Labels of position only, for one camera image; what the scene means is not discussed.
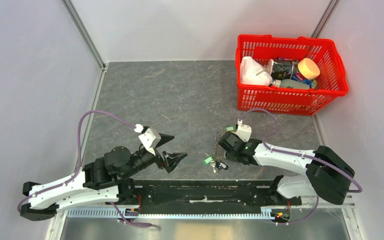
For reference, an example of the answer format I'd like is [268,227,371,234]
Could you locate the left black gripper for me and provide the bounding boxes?
[122,133,189,180]

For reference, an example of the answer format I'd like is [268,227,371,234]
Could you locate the red black keyring holder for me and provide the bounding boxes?
[212,131,226,162]

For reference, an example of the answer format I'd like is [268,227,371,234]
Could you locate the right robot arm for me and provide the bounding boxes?
[218,132,355,205]

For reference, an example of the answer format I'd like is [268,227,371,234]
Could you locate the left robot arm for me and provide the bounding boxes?
[17,144,188,221]

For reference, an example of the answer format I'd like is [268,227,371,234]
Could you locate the white plastic bag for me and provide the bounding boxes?
[239,56,273,86]

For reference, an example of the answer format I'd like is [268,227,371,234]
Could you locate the grey green bottle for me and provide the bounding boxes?
[273,79,311,90]

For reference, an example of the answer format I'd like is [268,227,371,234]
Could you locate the dark can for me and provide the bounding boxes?
[266,57,299,80]

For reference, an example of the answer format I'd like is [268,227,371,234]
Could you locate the jar with beige lid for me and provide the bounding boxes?
[291,57,320,83]

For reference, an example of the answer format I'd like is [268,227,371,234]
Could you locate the red plastic basket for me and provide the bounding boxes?
[235,34,349,116]

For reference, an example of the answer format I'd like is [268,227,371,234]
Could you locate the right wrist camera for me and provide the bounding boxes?
[235,119,252,143]

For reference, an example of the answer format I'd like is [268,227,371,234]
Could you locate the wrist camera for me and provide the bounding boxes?
[138,127,162,156]
[235,119,252,143]

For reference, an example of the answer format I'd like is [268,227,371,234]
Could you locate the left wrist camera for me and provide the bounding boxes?
[138,127,162,156]

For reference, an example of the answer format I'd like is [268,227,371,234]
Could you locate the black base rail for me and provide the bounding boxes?
[115,179,302,215]

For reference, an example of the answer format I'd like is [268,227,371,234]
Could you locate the grey slotted cable duct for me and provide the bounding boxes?
[66,206,276,221]

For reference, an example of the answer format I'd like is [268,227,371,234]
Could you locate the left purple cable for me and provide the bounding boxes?
[16,109,161,229]

